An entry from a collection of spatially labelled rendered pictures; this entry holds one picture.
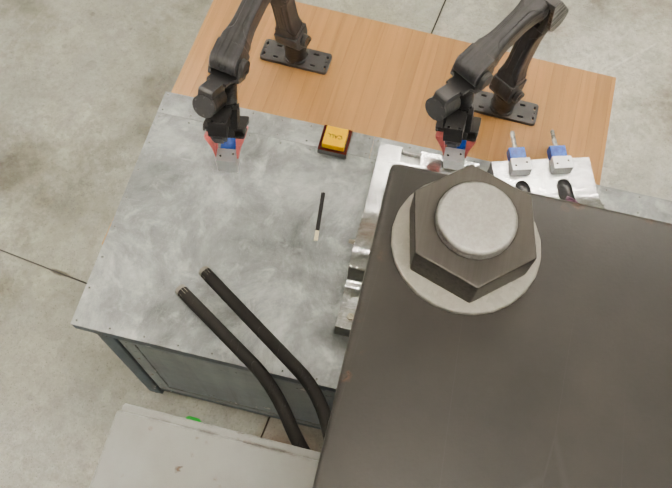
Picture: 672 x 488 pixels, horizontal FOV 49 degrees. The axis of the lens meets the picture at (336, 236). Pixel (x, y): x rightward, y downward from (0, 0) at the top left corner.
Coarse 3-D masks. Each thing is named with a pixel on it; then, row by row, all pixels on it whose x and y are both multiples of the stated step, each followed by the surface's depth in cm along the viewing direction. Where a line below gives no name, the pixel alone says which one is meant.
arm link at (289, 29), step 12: (276, 0) 179; (288, 0) 179; (276, 12) 185; (288, 12) 185; (276, 24) 193; (288, 24) 190; (300, 24) 195; (276, 36) 198; (288, 36) 196; (300, 36) 198; (300, 48) 202
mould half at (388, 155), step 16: (384, 144) 190; (384, 160) 188; (432, 160) 188; (384, 176) 187; (368, 192) 185; (368, 208) 183; (368, 224) 180; (368, 240) 175; (352, 256) 172; (352, 272) 174; (352, 288) 177; (352, 304) 175; (352, 320) 174
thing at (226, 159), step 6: (228, 138) 184; (234, 138) 184; (222, 144) 184; (228, 144) 184; (234, 144) 184; (222, 150) 181; (228, 150) 181; (234, 150) 181; (216, 156) 181; (222, 156) 181; (228, 156) 181; (234, 156) 181; (216, 162) 181; (222, 162) 181; (228, 162) 181; (234, 162) 180; (222, 168) 184; (228, 168) 183; (234, 168) 183
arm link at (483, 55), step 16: (528, 0) 164; (560, 0) 163; (512, 16) 164; (528, 16) 164; (544, 16) 166; (560, 16) 170; (496, 32) 164; (512, 32) 163; (480, 48) 163; (496, 48) 163; (464, 64) 163; (480, 64) 162; (496, 64) 166
